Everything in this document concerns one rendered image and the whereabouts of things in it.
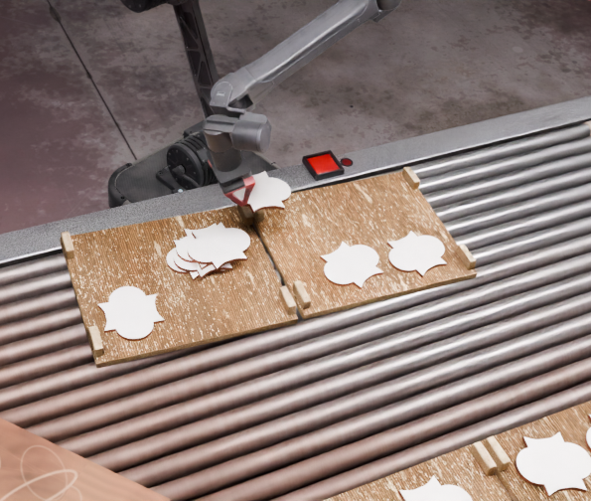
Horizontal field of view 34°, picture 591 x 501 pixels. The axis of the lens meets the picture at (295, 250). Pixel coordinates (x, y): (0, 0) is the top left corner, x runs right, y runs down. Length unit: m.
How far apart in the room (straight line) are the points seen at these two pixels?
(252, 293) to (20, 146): 1.97
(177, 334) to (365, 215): 0.55
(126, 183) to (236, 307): 1.37
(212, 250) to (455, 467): 0.66
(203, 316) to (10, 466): 0.52
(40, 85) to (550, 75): 2.23
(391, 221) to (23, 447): 0.98
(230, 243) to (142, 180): 1.27
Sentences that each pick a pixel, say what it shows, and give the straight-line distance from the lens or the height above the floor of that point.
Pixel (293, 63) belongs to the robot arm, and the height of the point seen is 1.33.
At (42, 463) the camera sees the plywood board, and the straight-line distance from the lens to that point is 1.64.
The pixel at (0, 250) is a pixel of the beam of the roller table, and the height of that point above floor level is 0.92.
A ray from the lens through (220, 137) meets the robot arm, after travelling 1.88.
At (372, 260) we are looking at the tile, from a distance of 2.09.
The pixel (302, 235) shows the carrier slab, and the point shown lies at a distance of 2.13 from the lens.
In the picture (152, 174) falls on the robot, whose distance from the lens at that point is 3.30.
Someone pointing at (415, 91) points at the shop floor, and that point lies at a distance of 4.25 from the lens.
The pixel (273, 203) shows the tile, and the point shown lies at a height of 1.05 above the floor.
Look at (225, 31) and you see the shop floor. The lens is 4.46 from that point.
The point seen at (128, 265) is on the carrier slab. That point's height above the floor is 0.94.
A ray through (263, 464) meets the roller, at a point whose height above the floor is 0.91.
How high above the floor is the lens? 2.42
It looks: 45 degrees down
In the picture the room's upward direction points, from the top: 8 degrees clockwise
